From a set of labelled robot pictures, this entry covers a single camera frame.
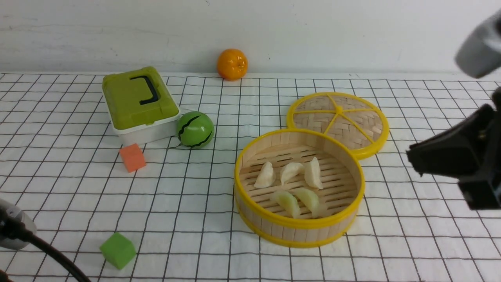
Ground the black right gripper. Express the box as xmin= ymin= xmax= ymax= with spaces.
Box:
xmin=406 ymin=88 xmax=501 ymax=210

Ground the white dumpling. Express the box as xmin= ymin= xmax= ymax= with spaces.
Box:
xmin=280 ymin=162 xmax=305 ymax=185
xmin=254 ymin=162 xmax=276 ymax=189
xmin=304 ymin=157 xmax=324 ymax=190

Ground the pale green dumpling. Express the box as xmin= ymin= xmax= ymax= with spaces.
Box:
xmin=293 ymin=188 xmax=330 ymax=219
xmin=270 ymin=191 xmax=301 ymax=219

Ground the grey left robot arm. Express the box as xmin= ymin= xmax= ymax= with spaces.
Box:
xmin=0 ymin=199 xmax=37 ymax=250

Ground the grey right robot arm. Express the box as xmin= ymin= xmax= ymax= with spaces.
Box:
xmin=406 ymin=11 xmax=501 ymax=210

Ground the bamboo steamer lid yellow rim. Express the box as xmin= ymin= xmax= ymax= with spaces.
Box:
xmin=286 ymin=92 xmax=390 ymax=159

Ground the bamboo steamer tray yellow rim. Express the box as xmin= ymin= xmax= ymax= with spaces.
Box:
xmin=234 ymin=129 xmax=365 ymax=248

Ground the orange fruit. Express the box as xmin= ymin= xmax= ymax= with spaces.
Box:
xmin=217 ymin=49 xmax=248 ymax=81

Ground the green watermelon toy ball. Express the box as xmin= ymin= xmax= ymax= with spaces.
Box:
xmin=177 ymin=111 xmax=214 ymax=149

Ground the green lidded white box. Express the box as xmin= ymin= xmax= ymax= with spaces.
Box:
xmin=101 ymin=66 xmax=182 ymax=146

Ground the orange foam cube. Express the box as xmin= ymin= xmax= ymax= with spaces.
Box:
xmin=119 ymin=143 xmax=146 ymax=173

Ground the green foam cube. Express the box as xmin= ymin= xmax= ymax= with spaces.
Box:
xmin=99 ymin=232 xmax=137 ymax=270

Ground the white black-grid tablecloth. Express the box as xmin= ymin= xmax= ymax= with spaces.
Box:
xmin=0 ymin=71 xmax=500 ymax=282

